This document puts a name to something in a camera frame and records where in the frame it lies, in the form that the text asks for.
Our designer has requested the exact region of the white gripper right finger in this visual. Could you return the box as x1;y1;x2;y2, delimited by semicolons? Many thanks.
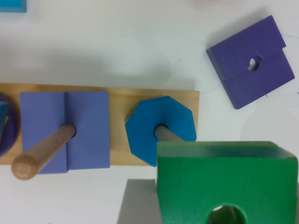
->
294;183;299;224

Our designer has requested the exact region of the lavender square block on peg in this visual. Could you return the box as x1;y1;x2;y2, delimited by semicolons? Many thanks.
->
20;91;110;174

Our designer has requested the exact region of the wooden front peg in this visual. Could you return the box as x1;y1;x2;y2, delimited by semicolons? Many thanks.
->
154;125;183;142

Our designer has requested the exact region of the blue octagon block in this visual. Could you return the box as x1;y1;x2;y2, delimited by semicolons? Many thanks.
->
125;96;196;167

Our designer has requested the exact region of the dark purple square block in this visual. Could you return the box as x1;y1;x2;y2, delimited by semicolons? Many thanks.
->
206;16;294;109

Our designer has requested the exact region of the wooden middle peg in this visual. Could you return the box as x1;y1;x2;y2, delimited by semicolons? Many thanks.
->
11;124;77;180

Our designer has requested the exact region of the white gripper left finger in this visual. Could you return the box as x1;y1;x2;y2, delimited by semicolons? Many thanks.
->
117;179;162;224

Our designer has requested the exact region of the wooden peg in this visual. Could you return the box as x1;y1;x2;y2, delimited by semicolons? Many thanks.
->
11;124;77;180
154;125;183;142

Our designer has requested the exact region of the light blue square block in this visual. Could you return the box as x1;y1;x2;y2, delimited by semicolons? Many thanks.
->
0;0;27;13

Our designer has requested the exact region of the wooden peg base board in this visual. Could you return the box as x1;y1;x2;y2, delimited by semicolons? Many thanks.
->
0;83;200;166

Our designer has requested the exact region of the green square block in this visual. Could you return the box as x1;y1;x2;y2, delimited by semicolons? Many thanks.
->
157;142;298;224

